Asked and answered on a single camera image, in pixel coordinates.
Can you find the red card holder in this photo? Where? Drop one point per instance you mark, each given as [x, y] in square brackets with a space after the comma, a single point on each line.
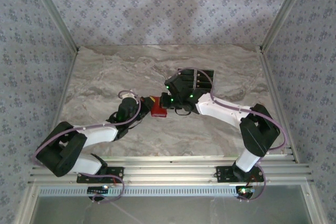
[159, 108]

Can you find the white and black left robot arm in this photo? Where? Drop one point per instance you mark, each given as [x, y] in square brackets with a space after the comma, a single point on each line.
[97, 134]

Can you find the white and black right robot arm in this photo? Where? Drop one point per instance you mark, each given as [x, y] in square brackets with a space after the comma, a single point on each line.
[220, 108]

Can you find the small circuit board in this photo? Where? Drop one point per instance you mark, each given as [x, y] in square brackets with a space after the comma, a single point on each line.
[245, 191]
[97, 190]

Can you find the grey metal panel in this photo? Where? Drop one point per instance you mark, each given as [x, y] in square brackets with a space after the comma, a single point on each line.
[170, 211]

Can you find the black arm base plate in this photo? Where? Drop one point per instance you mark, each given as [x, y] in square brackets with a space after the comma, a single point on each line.
[223, 174]
[118, 172]

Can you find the aluminium rail frame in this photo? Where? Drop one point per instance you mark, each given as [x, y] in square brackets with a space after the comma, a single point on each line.
[170, 171]

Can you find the aluminium side rail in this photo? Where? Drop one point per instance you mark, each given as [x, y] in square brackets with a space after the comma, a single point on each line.
[61, 103]
[271, 77]

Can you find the aluminium frame post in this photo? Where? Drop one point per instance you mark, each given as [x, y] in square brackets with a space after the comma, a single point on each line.
[282, 11]

